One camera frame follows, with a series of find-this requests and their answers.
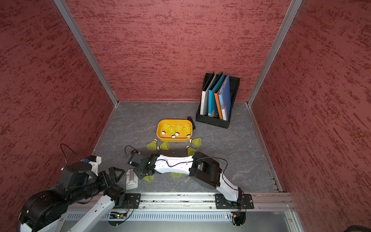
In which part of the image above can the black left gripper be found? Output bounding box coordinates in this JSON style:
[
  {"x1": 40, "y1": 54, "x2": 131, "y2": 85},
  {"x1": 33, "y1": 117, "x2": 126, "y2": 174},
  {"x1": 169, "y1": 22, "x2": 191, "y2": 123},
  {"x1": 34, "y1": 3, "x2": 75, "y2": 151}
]
[{"x1": 69, "y1": 166, "x2": 125, "y2": 204}]

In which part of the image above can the yellow shuttlecock six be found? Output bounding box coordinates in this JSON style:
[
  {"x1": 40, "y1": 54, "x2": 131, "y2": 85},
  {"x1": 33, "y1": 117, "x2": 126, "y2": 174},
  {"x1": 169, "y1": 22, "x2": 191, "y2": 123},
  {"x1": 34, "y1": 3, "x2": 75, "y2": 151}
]
[{"x1": 146, "y1": 139, "x2": 157, "y2": 151}]

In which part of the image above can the yellow shuttlecock four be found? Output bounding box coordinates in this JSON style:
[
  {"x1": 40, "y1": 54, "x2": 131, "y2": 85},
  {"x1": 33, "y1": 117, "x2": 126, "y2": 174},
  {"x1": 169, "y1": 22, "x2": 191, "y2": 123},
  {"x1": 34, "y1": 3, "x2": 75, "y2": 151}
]
[{"x1": 157, "y1": 141, "x2": 170, "y2": 150}]

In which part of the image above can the yellow shuttlecock two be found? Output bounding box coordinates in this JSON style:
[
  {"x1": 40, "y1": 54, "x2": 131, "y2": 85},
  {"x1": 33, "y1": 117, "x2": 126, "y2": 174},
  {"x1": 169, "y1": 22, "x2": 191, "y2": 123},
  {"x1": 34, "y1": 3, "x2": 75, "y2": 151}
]
[{"x1": 161, "y1": 123, "x2": 172, "y2": 135}]

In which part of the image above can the yellow plastic storage box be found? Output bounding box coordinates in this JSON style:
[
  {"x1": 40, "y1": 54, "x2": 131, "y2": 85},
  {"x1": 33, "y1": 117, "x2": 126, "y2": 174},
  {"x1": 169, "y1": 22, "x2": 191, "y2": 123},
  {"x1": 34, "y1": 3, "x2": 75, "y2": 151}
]
[{"x1": 157, "y1": 119, "x2": 193, "y2": 143}]

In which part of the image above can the yellow shuttlecock seven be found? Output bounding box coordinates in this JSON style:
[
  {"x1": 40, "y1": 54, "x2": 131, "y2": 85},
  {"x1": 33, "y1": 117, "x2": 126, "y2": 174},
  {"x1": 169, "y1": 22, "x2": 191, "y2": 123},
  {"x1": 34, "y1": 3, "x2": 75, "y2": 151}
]
[{"x1": 170, "y1": 126, "x2": 177, "y2": 138}]

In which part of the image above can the yellow shuttlecock one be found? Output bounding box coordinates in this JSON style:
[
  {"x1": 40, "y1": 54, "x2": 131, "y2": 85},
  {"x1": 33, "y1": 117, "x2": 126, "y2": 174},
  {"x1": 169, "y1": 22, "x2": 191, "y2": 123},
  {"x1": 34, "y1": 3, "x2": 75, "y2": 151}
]
[{"x1": 175, "y1": 124, "x2": 184, "y2": 137}]

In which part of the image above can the yellow shuttlecock three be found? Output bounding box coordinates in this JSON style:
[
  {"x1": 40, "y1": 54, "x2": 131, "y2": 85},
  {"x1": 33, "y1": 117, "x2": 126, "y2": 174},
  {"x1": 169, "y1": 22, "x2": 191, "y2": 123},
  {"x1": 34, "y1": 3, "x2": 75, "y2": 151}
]
[{"x1": 183, "y1": 126, "x2": 193, "y2": 138}]

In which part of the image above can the yellow shuttlecock five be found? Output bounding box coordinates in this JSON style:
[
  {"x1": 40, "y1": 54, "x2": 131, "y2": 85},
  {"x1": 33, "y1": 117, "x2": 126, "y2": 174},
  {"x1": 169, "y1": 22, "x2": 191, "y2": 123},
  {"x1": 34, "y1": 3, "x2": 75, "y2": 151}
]
[{"x1": 189, "y1": 138, "x2": 202, "y2": 148}]

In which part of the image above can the yellow shuttlecock nine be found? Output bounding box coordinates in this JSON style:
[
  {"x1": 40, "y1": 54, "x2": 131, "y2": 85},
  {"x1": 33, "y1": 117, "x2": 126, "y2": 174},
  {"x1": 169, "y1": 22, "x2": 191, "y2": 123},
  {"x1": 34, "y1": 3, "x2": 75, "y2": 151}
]
[{"x1": 170, "y1": 173, "x2": 187, "y2": 178}]

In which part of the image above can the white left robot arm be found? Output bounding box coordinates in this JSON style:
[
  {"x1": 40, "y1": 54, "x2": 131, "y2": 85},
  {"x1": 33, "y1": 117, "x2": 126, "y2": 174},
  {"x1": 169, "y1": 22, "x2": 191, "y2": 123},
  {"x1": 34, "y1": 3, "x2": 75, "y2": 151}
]
[{"x1": 18, "y1": 161, "x2": 126, "y2": 232}]

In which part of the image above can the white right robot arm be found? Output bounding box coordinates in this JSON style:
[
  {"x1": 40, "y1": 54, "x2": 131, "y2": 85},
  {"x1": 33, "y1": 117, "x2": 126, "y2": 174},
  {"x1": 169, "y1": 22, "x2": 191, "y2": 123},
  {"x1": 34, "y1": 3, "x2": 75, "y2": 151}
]
[{"x1": 128, "y1": 150, "x2": 243, "y2": 203}]

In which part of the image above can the yellow shuttlecock ten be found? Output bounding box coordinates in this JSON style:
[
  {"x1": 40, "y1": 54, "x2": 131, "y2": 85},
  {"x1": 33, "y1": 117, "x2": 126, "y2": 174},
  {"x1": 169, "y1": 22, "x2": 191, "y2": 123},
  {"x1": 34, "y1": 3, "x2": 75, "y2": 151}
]
[{"x1": 143, "y1": 176, "x2": 154, "y2": 183}]

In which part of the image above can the grey white stapler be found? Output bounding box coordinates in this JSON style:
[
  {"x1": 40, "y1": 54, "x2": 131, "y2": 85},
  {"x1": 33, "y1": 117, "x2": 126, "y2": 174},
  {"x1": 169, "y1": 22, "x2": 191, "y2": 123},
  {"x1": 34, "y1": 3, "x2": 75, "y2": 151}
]
[{"x1": 126, "y1": 169, "x2": 139, "y2": 190}]

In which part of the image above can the yellow shuttlecock eight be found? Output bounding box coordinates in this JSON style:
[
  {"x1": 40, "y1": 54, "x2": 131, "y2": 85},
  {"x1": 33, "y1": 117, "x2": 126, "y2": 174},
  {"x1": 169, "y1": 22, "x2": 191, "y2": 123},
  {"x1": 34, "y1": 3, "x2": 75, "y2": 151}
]
[{"x1": 186, "y1": 146, "x2": 197, "y2": 156}]

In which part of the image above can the white book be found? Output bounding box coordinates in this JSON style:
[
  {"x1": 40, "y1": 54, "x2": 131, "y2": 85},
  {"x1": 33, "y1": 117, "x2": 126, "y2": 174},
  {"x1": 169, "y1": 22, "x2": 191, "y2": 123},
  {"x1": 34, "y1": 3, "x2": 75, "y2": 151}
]
[{"x1": 200, "y1": 72, "x2": 216, "y2": 115}]

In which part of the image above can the teal book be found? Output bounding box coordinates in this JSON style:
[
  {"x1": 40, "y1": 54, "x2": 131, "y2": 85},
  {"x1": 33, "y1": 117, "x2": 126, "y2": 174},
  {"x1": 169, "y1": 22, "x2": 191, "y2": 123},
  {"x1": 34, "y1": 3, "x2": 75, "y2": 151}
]
[{"x1": 208, "y1": 72, "x2": 224, "y2": 118}]

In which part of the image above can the orange spine book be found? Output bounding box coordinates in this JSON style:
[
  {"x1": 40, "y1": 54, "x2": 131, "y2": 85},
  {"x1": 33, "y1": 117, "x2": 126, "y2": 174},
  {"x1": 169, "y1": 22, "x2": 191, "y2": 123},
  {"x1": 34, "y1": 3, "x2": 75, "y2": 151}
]
[{"x1": 214, "y1": 92, "x2": 223, "y2": 120}]

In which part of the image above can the blue folder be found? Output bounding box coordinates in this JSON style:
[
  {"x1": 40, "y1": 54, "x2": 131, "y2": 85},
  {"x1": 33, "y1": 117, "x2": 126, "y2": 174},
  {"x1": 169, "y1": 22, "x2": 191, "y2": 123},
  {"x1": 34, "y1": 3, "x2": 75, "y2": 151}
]
[{"x1": 218, "y1": 75, "x2": 231, "y2": 121}]

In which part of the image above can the black file holder rack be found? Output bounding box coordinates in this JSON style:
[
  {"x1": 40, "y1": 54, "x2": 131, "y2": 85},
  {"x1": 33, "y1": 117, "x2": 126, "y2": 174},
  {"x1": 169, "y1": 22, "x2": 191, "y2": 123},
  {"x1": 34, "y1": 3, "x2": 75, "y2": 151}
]
[{"x1": 196, "y1": 73, "x2": 240, "y2": 129}]

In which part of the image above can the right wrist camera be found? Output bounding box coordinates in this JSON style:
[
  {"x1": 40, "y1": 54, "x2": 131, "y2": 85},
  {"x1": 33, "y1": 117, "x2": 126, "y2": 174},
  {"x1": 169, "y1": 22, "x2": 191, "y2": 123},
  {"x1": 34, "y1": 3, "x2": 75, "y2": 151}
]
[{"x1": 128, "y1": 149, "x2": 145, "y2": 168}]

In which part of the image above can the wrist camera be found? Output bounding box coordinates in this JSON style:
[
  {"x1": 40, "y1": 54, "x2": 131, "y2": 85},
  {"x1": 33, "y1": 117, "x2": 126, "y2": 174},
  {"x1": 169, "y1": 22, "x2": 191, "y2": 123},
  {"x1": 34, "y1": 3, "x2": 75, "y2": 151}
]
[
  {"x1": 67, "y1": 155, "x2": 102, "y2": 176},
  {"x1": 128, "y1": 149, "x2": 145, "y2": 168}
]

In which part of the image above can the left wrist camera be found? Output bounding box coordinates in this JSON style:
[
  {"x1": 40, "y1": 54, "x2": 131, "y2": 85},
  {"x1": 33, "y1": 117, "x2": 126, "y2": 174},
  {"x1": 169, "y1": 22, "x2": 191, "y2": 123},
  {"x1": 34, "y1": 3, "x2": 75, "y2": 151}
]
[{"x1": 67, "y1": 155, "x2": 102, "y2": 176}]

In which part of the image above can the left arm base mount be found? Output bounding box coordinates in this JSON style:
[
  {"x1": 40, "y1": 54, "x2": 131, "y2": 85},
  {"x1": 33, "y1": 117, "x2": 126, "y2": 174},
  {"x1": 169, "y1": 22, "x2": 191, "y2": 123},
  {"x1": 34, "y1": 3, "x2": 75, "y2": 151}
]
[{"x1": 121, "y1": 193, "x2": 142, "y2": 209}]

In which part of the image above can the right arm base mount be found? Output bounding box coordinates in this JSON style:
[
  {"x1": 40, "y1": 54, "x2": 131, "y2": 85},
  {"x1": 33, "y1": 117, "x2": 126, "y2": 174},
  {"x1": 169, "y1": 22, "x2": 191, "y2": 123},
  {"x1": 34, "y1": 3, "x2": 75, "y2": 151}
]
[{"x1": 215, "y1": 194, "x2": 255, "y2": 210}]

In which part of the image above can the left aluminium corner post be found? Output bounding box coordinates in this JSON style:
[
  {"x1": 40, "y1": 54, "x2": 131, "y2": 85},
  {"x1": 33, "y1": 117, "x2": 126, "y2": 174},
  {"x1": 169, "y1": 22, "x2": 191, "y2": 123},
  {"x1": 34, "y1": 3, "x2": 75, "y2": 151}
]
[{"x1": 53, "y1": 0, "x2": 119, "y2": 107}]

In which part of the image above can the aluminium corner post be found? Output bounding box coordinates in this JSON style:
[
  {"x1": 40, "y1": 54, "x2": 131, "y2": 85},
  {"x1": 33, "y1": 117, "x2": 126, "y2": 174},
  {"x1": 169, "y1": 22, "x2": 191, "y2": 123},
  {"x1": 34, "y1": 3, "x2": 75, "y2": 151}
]
[
  {"x1": 53, "y1": 0, "x2": 119, "y2": 107},
  {"x1": 247, "y1": 0, "x2": 303, "y2": 107}
]

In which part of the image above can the right aluminium corner post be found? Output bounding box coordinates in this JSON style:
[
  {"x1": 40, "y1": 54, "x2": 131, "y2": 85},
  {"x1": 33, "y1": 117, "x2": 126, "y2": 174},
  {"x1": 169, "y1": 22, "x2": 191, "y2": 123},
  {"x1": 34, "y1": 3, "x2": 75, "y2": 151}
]
[{"x1": 247, "y1": 0, "x2": 303, "y2": 107}]

